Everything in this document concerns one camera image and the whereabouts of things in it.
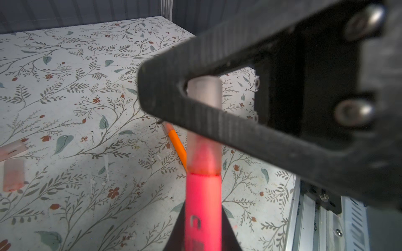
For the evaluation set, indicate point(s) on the orange marker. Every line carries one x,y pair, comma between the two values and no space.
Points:
173,136

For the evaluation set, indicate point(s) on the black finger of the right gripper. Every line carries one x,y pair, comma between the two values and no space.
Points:
329,97

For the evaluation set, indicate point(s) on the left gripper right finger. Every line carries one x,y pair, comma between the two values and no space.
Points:
229,240

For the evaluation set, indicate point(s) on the pink marker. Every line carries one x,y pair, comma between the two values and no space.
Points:
203,213

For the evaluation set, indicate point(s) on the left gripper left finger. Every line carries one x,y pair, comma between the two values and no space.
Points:
176,239

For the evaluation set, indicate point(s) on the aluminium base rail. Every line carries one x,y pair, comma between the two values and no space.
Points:
320,220

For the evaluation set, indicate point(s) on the clear pink pen cap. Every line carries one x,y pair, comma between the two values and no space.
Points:
12,149
204,156
14,175

